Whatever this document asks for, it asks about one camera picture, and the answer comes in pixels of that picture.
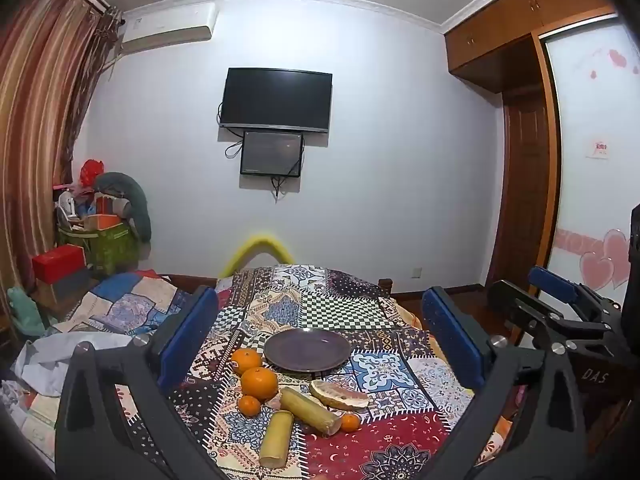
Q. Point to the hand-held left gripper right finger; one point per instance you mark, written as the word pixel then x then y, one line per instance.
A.
pixel 450 340

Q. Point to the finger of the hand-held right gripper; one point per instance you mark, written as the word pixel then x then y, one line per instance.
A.
pixel 555 282
pixel 530 317

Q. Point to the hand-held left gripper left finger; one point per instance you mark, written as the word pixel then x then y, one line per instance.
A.
pixel 187 340

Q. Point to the large orange with sticker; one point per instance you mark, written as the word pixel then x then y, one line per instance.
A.
pixel 259 383

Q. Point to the small orange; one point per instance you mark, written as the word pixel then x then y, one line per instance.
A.
pixel 350 421
pixel 249 405

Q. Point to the pink peeled pomelo segment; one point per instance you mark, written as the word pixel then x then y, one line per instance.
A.
pixel 273 403

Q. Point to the dark purple plate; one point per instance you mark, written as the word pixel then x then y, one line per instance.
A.
pixel 306 350

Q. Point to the pomelo wedge with rind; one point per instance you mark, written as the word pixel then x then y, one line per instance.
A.
pixel 337 394

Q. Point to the yellow-green sugarcane piece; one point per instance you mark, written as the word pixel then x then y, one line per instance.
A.
pixel 310 410
pixel 276 437

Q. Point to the medium orange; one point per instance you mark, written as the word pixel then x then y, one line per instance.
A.
pixel 246 360

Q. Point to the blue patchwork quilt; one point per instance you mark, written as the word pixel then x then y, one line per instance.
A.
pixel 125 300

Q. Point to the wooden wardrobe with heart print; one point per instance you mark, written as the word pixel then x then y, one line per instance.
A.
pixel 590 200

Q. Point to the patchwork patterned tablecloth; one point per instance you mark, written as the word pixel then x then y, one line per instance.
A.
pixel 300 310

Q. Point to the yellow curved foam object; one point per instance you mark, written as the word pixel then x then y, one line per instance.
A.
pixel 257 245

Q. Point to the green storage box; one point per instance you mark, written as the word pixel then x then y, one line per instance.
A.
pixel 107 250

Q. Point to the grey white cloth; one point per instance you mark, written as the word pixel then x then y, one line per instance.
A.
pixel 50 355

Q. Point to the red white paper sticker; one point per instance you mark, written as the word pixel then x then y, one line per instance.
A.
pixel 598 147

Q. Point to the orange cardboard box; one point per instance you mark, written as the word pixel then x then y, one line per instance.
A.
pixel 102 222

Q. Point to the red box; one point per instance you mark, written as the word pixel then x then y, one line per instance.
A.
pixel 57 262

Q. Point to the teal cloth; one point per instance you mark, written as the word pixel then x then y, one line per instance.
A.
pixel 27 312

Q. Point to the small white fan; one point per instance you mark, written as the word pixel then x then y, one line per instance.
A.
pixel 69 206

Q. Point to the red plastic bag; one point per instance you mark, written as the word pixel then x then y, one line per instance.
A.
pixel 92 172

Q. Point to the striped brown curtain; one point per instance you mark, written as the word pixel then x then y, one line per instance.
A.
pixel 35 110

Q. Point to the white air conditioner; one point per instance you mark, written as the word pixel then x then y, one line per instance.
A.
pixel 170 25

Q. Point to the white wall outlet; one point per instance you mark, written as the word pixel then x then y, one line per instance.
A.
pixel 416 273

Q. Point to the dark wooden bed frame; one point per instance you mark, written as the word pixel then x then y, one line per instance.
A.
pixel 385 287

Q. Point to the small black wall monitor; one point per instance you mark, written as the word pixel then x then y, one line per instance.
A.
pixel 271 153

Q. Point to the black wall television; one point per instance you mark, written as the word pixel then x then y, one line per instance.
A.
pixel 276 99

